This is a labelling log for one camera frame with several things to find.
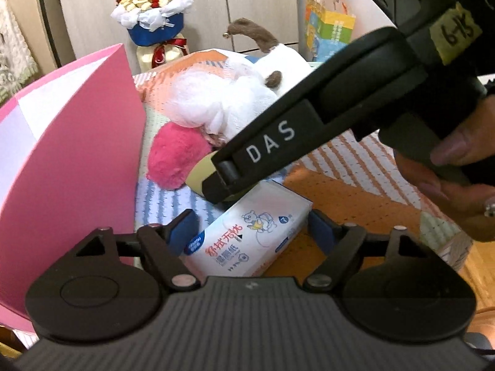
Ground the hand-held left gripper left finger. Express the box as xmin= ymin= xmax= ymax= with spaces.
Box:
xmin=75 ymin=209 xmax=202 ymax=294

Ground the flower bouquet in blue wrap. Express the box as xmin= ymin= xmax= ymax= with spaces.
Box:
xmin=110 ymin=0 xmax=194 ymax=74

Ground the colourful paper gift bag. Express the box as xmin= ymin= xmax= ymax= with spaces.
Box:
xmin=303 ymin=0 xmax=356 ymax=62

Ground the white and brown plush toy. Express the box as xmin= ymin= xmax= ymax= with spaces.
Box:
xmin=226 ymin=17 xmax=316 ymax=97

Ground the white wet wipes packet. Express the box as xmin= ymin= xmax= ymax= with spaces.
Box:
xmin=182 ymin=181 xmax=314 ymax=279

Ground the person's right hand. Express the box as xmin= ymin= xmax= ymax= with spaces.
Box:
xmin=394 ymin=96 xmax=495 ymax=242

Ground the pink cardboard box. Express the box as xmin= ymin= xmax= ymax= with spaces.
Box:
xmin=0 ymin=44 xmax=149 ymax=335

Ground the beige wardrobe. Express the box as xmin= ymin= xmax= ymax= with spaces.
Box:
xmin=54 ymin=0 xmax=399 ymax=74

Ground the yellow and black soft toy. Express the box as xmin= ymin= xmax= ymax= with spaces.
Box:
xmin=186 ymin=151 xmax=252 ymax=203

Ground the patchwork blanket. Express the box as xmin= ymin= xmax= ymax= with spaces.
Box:
xmin=133 ymin=48 xmax=474 ymax=279

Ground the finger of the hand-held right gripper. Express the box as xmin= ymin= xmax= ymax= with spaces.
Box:
xmin=204 ymin=27 xmax=430 ymax=203

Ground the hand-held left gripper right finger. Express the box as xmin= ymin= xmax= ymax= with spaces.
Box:
xmin=302 ymin=209 xmax=426 ymax=294

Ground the cream and green knit cardigan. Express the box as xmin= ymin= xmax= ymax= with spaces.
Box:
xmin=0 ymin=0 xmax=39 ymax=101

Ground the pink fluffy plush ball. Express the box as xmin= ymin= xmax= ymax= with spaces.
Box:
xmin=146 ymin=123 xmax=213 ymax=191

